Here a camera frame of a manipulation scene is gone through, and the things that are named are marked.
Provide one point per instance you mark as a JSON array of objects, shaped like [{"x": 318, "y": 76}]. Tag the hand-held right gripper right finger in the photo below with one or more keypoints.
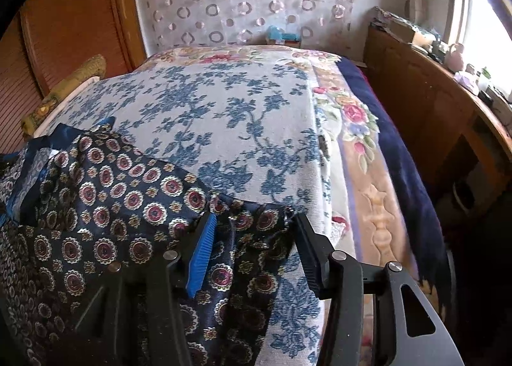
[{"x": 316, "y": 258}]

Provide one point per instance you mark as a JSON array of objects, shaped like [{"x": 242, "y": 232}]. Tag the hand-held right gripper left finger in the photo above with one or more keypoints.
[{"x": 202, "y": 254}]

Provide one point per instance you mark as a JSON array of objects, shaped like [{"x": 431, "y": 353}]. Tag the navy circle-print pajama top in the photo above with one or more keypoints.
[{"x": 100, "y": 230}]

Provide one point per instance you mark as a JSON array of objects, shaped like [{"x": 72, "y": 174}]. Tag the navy blanket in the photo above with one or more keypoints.
[{"x": 404, "y": 166}]

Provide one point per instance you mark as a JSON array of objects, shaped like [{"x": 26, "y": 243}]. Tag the blue floral bedsheet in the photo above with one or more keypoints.
[{"x": 220, "y": 110}]

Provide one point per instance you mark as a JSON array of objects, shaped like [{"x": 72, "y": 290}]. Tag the wooden side cabinet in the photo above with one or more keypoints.
[{"x": 420, "y": 110}]

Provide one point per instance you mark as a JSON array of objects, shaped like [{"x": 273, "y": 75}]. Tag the golden patterned pillow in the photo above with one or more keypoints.
[{"x": 76, "y": 78}]

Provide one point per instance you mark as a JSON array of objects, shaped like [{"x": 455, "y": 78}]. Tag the teal tissue box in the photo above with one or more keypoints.
[{"x": 290, "y": 39}]

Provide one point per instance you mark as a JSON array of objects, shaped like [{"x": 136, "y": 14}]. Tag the lavender cloth bundle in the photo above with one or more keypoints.
[{"x": 467, "y": 81}]

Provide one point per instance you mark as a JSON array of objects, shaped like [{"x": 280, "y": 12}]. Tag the dark box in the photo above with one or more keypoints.
[{"x": 500, "y": 98}]

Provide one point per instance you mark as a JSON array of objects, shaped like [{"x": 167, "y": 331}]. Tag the cardboard box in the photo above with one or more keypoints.
[{"x": 422, "y": 38}]

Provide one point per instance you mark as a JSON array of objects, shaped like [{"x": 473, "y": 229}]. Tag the pink vase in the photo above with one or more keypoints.
[{"x": 455, "y": 57}]

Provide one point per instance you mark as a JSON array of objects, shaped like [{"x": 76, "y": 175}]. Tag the bottle with green cap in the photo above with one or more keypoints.
[{"x": 485, "y": 80}]

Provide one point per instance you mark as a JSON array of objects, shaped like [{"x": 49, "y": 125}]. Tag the stack of magazines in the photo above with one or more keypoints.
[{"x": 392, "y": 21}]

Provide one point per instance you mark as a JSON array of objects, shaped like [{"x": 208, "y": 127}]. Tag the sheer circle-print curtain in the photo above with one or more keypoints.
[{"x": 240, "y": 1}]

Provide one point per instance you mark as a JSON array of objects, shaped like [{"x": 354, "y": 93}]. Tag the wooden slatted wardrobe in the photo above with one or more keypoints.
[{"x": 80, "y": 21}]

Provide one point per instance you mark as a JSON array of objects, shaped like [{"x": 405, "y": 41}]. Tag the window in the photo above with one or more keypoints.
[{"x": 480, "y": 29}]

